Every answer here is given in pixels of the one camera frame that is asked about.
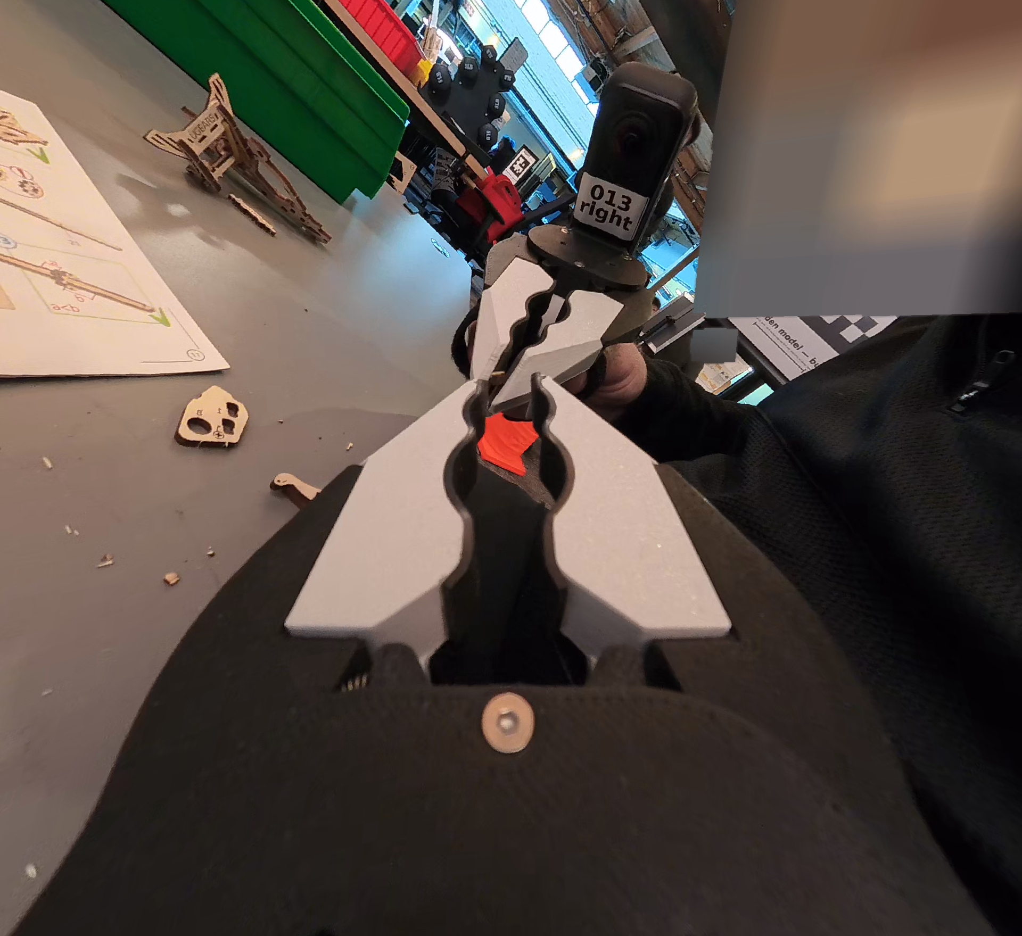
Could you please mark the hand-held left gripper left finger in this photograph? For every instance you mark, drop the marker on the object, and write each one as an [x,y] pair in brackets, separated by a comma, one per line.
[383,553]

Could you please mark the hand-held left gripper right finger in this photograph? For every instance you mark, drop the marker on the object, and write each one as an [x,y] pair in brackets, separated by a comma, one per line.
[639,553]

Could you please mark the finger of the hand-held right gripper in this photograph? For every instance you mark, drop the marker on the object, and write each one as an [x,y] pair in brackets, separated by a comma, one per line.
[499,305]
[559,357]

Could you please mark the person's right forearm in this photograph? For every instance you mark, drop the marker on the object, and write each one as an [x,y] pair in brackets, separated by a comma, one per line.
[702,417]

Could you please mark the assembled wooden model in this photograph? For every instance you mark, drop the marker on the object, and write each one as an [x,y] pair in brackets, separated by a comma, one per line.
[212,146]

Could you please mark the person's right hand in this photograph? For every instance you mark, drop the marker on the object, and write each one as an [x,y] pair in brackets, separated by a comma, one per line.
[627,385]

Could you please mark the orange-red plastic object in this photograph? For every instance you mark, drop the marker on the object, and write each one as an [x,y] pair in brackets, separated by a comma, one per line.
[499,202]

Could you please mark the small wooden lever part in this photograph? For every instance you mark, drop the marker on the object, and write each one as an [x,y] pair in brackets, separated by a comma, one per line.
[291,485]

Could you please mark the square black-white marker tag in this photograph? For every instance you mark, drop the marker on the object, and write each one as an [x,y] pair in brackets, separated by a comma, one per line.
[519,164]

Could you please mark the black panel with round knobs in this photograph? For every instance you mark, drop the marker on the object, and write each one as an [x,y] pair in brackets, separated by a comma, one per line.
[471,106]

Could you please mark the scattered wood splinters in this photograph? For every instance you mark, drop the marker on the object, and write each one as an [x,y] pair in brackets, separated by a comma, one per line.
[171,578]

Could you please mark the oval wooden plate with holes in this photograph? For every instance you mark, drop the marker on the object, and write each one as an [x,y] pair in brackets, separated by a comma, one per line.
[185,429]

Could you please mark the person's black jacket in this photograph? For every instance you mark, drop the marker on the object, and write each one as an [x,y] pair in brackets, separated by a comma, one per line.
[878,553]

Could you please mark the white printed sign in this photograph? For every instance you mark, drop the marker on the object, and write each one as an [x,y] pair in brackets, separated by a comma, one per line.
[798,345]

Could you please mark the notched wooden strip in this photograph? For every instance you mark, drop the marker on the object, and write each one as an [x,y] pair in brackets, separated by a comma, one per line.
[251,214]

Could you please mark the red plastic bin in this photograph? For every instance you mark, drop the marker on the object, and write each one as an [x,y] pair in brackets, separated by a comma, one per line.
[375,10]

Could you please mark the white instruction booklet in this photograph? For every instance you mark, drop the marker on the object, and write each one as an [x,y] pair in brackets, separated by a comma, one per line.
[120,329]

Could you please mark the large green plastic crate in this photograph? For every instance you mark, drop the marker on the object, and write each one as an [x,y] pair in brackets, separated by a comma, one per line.
[239,10]

